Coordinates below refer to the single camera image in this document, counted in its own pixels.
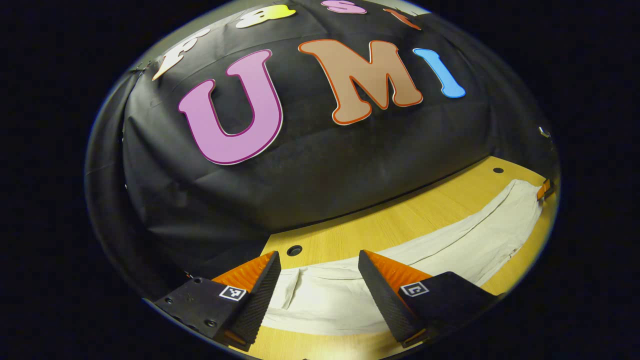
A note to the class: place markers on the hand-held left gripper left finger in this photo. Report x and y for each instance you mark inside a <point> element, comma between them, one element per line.
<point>260,300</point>

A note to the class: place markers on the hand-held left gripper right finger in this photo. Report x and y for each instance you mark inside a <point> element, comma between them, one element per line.
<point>382,300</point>

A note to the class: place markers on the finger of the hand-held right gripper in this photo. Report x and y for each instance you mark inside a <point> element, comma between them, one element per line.
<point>544,190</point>

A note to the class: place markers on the white jeans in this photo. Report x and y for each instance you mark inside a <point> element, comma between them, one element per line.
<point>330,300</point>

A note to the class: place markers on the black backdrop cloth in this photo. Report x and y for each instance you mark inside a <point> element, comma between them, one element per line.
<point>320,160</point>

